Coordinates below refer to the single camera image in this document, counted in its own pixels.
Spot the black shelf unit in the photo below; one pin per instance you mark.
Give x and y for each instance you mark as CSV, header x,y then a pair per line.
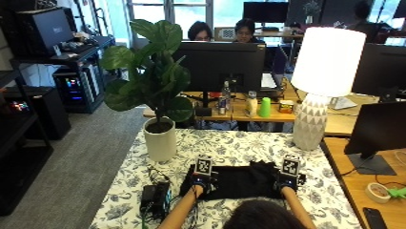
x,y
19,152

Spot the white marker cube right glove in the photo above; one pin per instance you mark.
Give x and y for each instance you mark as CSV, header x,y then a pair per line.
x,y
290,165

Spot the large black monitor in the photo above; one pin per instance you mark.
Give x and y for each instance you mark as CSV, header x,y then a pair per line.
x,y
381,70

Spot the white plant pot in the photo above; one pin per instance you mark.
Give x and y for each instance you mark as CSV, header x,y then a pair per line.
x,y
160,143

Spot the computer tower with coloured lights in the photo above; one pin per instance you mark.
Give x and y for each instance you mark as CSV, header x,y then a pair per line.
x,y
76,90

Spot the white marker cube left glove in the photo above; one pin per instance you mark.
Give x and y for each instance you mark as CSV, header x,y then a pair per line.
x,y
204,166

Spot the green plastic cup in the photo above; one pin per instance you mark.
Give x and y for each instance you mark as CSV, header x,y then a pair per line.
x,y
265,107

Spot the black computer case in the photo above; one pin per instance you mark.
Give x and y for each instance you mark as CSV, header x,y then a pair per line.
x,y
44,31

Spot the green large-leaf plant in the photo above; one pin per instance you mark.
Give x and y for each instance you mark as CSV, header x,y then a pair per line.
x,y
159,70

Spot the white papers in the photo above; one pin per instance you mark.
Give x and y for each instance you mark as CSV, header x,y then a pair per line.
x,y
344,102

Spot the roll of beige tape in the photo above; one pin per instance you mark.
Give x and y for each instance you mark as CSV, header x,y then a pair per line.
x,y
377,192

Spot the white marker cube glove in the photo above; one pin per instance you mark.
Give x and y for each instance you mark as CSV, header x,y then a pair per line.
x,y
204,166
290,165

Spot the long wooden desk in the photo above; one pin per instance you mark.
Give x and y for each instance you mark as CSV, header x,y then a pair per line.
x,y
278,117

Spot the person's left hand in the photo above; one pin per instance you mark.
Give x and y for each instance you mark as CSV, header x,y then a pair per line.
x,y
203,185

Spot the black smartphone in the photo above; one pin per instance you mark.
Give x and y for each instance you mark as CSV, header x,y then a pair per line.
x,y
374,218

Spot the black monitor on stand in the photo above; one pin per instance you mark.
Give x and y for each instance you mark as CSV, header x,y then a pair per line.
x,y
220,65

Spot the person's right hand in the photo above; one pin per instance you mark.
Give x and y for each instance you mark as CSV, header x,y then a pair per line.
x,y
289,183

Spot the black background monitor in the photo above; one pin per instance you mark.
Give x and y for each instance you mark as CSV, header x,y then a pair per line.
x,y
265,11

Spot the checkerboard calibration board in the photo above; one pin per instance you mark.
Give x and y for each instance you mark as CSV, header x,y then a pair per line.
x,y
226,33

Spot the blue floral tablecloth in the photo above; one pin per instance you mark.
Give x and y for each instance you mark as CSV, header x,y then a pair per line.
x,y
237,146

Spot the black side table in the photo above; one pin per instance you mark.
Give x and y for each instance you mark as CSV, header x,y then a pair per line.
x,y
80,55

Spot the small drink can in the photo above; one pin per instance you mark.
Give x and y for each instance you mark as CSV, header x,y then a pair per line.
x,y
221,105

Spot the black cloth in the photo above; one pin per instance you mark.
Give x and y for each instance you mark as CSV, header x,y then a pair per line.
x,y
241,182

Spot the black monitor with square base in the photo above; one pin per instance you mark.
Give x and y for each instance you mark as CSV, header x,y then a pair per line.
x,y
378,130

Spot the yellow small box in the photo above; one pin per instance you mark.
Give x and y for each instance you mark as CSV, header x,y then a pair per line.
x,y
286,106

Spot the green plastic object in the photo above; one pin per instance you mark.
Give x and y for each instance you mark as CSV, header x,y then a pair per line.
x,y
397,192

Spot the black box device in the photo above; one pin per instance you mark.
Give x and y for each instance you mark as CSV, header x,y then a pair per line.
x,y
155,198

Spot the clear plastic bottle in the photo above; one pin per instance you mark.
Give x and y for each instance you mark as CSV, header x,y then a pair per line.
x,y
226,93

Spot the white table lamp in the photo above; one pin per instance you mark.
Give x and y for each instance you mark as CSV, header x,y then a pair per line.
x,y
325,63

